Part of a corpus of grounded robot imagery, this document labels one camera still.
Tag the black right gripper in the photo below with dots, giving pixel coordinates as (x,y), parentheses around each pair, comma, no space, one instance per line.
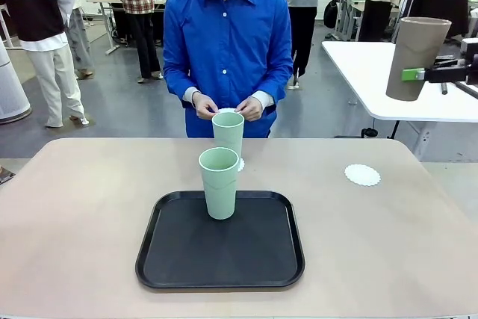
(472,70)

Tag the brown tall cup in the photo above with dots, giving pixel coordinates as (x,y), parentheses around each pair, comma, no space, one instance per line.
(414,54)

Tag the light green tall cup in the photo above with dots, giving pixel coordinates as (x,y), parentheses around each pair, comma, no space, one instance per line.
(220,192)
(228,136)

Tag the person's right forearm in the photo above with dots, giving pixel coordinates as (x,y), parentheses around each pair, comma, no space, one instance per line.
(179,87)

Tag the person's left forearm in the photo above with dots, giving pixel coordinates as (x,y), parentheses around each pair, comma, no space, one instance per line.
(274,89)

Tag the person's left hand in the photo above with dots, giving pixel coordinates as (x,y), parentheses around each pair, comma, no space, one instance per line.
(254,110)

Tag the person's right hand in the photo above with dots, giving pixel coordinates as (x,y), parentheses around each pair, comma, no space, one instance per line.
(204,108)

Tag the black metal rod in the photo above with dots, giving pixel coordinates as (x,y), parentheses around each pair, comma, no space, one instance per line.
(467,89)

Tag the white folding table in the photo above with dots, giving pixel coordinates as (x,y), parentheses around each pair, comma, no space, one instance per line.
(358,80)

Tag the black hanging bag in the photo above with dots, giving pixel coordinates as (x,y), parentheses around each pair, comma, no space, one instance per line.
(331,12)

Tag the person in gray top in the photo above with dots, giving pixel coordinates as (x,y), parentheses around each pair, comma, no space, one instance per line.
(304,5)

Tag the person in blue shirt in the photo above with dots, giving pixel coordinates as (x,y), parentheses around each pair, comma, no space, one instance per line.
(228,42)

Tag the black plastic serving tray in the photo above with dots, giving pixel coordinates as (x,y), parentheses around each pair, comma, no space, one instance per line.
(220,244)

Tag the gray workshop desk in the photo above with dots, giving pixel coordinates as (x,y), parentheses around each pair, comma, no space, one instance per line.
(106,1)

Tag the person in gray trousers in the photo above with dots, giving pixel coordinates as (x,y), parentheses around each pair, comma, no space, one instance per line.
(80,42)

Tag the person in black shirt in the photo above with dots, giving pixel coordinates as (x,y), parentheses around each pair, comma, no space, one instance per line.
(41,16)

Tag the white cylindrical air purifier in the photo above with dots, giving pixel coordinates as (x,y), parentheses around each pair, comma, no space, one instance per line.
(11,87)

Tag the dark printed booklet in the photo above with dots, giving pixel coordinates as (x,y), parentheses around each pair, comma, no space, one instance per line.
(5,176)

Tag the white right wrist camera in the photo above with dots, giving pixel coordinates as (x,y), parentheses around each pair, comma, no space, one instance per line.
(470,46)

